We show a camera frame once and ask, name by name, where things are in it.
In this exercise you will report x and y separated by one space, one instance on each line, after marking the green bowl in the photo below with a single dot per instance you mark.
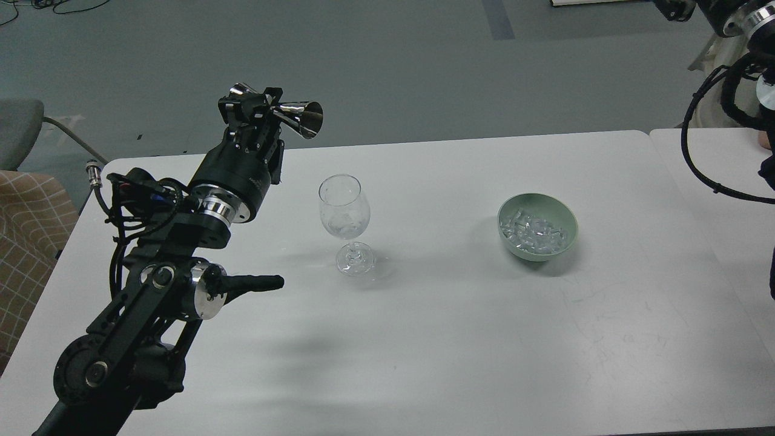
541 205

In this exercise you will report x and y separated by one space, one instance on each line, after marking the person's bare forearm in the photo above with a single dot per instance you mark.
763 139

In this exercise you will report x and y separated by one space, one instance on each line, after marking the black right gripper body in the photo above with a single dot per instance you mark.
729 18

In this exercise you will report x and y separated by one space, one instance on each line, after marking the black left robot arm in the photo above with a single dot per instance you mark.
132 355

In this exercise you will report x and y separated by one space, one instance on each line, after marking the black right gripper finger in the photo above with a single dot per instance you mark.
676 10

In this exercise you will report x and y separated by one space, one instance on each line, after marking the brown checkered cushion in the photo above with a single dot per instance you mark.
37 219

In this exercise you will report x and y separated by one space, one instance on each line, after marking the grey chair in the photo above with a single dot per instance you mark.
21 123

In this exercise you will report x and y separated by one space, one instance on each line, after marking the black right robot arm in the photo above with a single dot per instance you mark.
753 21

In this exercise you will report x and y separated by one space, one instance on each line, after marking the clear ice cubes pile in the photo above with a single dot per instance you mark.
534 234

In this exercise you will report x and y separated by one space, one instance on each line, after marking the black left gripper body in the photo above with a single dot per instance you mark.
246 162

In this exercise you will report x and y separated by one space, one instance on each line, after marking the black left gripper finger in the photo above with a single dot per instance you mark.
229 107
267 127

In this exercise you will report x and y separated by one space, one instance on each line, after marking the clear wine glass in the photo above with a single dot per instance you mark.
345 214

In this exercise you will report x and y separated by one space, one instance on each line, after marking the steel cocktail jigger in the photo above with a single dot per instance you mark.
305 118

